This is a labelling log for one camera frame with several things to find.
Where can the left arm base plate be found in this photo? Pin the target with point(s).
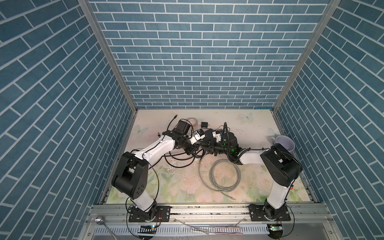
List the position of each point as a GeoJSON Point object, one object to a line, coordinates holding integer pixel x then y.
{"type": "Point", "coordinates": [148, 213]}

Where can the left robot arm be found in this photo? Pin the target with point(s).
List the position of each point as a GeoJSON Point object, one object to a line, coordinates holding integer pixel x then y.
{"type": "Point", "coordinates": [131, 174]}

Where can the black power adapter with cord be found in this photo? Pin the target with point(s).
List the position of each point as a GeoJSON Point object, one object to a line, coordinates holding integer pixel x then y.
{"type": "Point", "coordinates": [215, 127]}

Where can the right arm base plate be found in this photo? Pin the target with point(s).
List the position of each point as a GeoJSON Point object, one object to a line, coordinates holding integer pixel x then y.
{"type": "Point", "coordinates": [270, 212]}

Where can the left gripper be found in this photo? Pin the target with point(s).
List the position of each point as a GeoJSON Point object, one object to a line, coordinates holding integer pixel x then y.
{"type": "Point", "coordinates": [195, 148]}

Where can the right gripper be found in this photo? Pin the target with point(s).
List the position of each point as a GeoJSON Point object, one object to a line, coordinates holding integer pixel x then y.
{"type": "Point", "coordinates": [212, 149]}

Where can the aluminium mounting rail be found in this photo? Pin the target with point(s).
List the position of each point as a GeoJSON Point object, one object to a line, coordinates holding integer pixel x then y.
{"type": "Point", "coordinates": [302, 221]}

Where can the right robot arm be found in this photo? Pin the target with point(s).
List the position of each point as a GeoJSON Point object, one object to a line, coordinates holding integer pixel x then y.
{"type": "Point", "coordinates": [282, 166]}

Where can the clear tape roll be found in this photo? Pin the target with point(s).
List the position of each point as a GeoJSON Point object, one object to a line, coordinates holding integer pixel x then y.
{"type": "Point", "coordinates": [193, 121]}

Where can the lavender ceramic mug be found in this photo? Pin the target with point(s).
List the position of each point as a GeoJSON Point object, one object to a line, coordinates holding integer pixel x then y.
{"type": "Point", "coordinates": [285, 141]}

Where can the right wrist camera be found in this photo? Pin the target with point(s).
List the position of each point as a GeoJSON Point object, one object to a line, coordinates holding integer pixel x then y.
{"type": "Point", "coordinates": [218, 136]}

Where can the black network switch box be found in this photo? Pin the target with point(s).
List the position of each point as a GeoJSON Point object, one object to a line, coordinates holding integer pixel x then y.
{"type": "Point", "coordinates": [209, 141]}

